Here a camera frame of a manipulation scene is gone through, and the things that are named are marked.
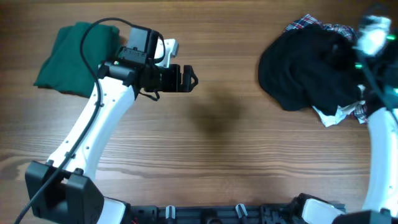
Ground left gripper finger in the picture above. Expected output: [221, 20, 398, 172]
[182, 82, 198, 93]
[183, 65, 198, 82]

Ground plaid red navy shirt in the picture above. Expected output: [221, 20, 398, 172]
[283, 14, 369, 124]

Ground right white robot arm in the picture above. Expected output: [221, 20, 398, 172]
[300, 15, 397, 223]

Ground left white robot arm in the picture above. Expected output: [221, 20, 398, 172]
[25, 39, 198, 223]

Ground folded green cloth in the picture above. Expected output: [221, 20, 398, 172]
[34, 22, 120, 98]

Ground black garment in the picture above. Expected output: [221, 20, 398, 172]
[257, 24, 363, 116]

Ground white crumpled garment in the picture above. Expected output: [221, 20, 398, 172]
[312, 101, 366, 128]

